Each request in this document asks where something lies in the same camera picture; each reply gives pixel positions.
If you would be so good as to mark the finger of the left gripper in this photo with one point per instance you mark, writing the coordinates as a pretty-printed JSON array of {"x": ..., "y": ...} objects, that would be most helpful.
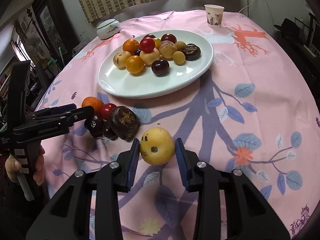
[
  {"x": 60, "y": 122},
  {"x": 52, "y": 112}
]

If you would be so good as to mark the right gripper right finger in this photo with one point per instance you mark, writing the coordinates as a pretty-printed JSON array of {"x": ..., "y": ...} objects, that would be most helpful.
[{"x": 249, "y": 215}]

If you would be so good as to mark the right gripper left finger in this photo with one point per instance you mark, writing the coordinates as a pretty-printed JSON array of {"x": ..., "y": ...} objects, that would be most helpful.
[{"x": 66, "y": 216}]

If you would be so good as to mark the dark cherry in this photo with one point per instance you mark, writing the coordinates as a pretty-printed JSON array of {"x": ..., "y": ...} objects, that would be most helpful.
[
  {"x": 160, "y": 67},
  {"x": 95, "y": 126},
  {"x": 108, "y": 131}
]

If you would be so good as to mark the orange tangerine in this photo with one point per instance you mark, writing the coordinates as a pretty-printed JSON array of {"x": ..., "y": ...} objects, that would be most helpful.
[
  {"x": 94, "y": 102},
  {"x": 131, "y": 45}
]

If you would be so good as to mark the red cherry tomato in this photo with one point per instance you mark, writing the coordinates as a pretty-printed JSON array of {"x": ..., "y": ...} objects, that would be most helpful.
[
  {"x": 106, "y": 110},
  {"x": 147, "y": 44}
]

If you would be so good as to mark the dark passion fruit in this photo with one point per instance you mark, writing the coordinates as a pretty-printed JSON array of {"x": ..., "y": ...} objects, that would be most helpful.
[
  {"x": 124, "y": 123},
  {"x": 192, "y": 52}
]

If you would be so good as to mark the yellow pear-like fruit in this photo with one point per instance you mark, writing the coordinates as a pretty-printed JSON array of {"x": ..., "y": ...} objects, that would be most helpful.
[{"x": 157, "y": 146}]

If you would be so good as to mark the striped beige fruit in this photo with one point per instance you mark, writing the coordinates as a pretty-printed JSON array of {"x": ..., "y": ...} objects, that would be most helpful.
[{"x": 167, "y": 49}]

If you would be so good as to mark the small yellow round fruit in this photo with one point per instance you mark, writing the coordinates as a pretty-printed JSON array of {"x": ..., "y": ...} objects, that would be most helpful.
[{"x": 178, "y": 57}]

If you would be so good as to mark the yellow-green round fruit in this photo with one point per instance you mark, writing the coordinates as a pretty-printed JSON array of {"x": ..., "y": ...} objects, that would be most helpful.
[{"x": 134, "y": 65}]

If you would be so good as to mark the left hand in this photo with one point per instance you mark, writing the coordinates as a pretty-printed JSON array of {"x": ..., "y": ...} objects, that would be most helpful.
[{"x": 12, "y": 165}]

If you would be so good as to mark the electric fan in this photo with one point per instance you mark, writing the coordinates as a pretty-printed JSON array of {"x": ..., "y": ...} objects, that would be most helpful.
[{"x": 33, "y": 47}]

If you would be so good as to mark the white oval plate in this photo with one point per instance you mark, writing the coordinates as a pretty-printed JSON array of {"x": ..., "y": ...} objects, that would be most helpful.
[{"x": 147, "y": 85}]

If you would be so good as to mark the striped pepino melon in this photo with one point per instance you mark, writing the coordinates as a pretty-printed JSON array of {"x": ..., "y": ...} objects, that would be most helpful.
[{"x": 119, "y": 60}]

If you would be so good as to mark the dark framed picture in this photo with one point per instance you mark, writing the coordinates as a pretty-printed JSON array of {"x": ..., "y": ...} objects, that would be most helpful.
[{"x": 56, "y": 28}]

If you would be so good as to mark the white ceramic lidded jar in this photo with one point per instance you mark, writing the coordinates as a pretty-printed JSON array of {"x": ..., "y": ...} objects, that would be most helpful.
[{"x": 108, "y": 28}]

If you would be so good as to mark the orange tangerine on plate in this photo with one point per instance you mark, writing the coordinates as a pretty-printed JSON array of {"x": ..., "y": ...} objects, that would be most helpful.
[{"x": 131, "y": 45}]

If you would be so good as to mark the pink floral tablecloth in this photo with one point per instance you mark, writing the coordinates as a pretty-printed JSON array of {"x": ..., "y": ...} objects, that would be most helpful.
[{"x": 251, "y": 110}]

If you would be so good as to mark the pale yellow apple-like fruit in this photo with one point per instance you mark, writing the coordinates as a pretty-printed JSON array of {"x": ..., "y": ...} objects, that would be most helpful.
[{"x": 149, "y": 58}]

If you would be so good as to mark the dark red plum left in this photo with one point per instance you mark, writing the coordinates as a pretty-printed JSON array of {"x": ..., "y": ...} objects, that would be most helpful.
[{"x": 150, "y": 36}]

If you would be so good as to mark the dark red plum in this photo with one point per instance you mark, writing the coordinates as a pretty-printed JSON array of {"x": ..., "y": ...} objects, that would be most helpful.
[
  {"x": 169, "y": 37},
  {"x": 150, "y": 36}
]

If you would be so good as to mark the dark red plum right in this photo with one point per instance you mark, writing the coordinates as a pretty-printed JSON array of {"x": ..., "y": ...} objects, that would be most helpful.
[{"x": 169, "y": 37}]

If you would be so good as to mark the small yellow-green fruit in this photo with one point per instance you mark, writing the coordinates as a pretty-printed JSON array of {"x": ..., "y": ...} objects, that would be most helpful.
[{"x": 180, "y": 45}]

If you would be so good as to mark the white paper cup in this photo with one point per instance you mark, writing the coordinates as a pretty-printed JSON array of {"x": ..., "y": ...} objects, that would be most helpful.
[{"x": 214, "y": 15}]

